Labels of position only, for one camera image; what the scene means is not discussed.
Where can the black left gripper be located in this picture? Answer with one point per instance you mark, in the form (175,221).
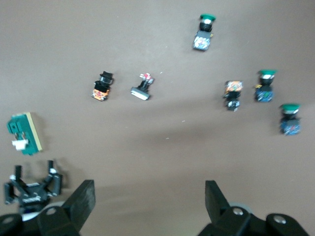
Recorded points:
(32,194)

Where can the black knob selector orange block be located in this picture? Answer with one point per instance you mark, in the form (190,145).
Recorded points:
(101,91)

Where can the green push button blue block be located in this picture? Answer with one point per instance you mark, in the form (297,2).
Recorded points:
(203,41)
(264,94)
(290,125)

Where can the black switch orange block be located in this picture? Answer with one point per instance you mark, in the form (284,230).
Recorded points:
(233,87)

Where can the black flat square button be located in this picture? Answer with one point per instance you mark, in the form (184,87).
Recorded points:
(140,92)

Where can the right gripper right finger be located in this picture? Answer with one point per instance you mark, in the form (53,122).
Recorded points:
(233,221)

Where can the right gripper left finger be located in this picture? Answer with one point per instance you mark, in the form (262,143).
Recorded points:
(61,221)

